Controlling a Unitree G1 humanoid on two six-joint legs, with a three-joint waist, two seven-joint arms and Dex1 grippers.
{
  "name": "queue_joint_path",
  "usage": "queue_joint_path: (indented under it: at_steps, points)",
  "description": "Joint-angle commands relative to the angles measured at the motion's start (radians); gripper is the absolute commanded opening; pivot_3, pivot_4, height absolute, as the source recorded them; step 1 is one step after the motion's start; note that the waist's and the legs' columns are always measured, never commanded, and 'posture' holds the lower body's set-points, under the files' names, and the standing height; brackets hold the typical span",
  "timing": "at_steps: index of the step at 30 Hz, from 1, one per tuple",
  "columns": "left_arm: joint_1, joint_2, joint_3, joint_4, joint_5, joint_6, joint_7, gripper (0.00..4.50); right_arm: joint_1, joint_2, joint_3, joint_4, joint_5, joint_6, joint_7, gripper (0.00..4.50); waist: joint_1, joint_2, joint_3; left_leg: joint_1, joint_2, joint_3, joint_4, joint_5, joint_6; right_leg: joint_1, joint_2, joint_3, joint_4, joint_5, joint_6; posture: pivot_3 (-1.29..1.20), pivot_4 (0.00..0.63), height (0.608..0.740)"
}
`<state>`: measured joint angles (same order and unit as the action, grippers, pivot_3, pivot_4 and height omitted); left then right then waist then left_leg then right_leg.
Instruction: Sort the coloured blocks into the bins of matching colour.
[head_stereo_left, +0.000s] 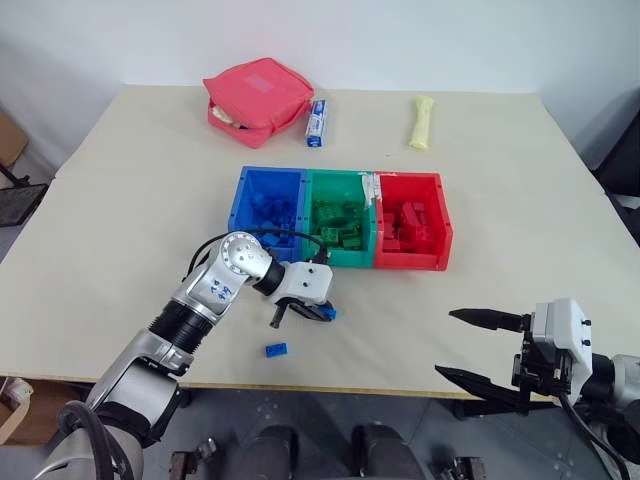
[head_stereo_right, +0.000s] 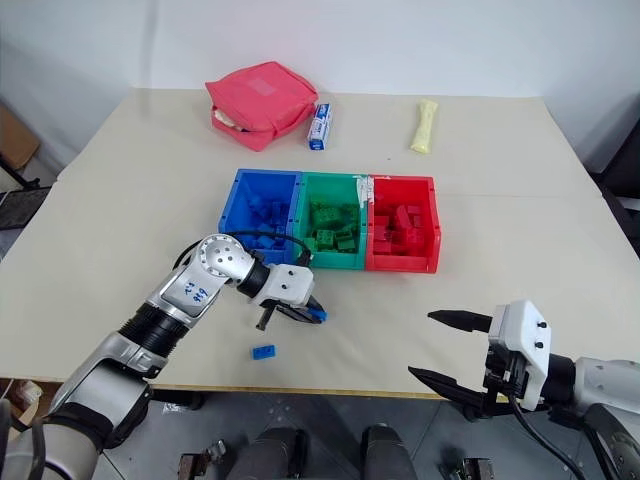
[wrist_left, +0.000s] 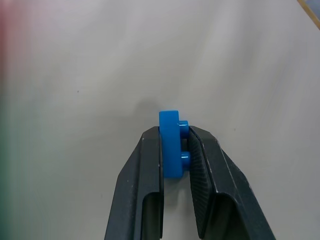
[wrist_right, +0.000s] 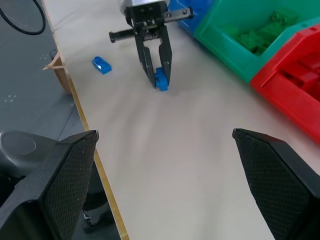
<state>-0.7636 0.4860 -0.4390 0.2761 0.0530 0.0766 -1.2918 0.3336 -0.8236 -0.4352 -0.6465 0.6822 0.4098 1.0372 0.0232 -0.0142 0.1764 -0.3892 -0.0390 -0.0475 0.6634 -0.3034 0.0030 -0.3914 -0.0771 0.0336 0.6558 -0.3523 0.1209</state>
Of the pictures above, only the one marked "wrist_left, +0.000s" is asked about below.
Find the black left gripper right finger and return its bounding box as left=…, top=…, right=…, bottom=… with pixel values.
left=188, top=125, right=280, bottom=240

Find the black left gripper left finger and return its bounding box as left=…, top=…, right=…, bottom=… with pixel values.
left=104, top=126, right=165, bottom=240

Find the blue toy building block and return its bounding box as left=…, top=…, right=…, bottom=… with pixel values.
left=158, top=109, right=192, bottom=179

